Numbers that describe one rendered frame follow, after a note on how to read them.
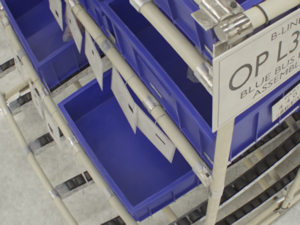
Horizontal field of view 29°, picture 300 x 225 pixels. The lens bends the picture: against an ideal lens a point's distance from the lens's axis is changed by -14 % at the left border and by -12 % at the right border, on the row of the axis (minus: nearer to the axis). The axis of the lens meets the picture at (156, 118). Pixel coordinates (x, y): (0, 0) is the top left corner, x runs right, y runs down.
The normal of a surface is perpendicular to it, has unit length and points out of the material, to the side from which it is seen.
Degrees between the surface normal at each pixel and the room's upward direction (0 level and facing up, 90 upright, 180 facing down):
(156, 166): 3
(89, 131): 3
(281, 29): 90
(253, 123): 90
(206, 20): 0
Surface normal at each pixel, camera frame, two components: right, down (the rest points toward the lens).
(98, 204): -0.04, -0.45
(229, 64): 0.56, 0.73
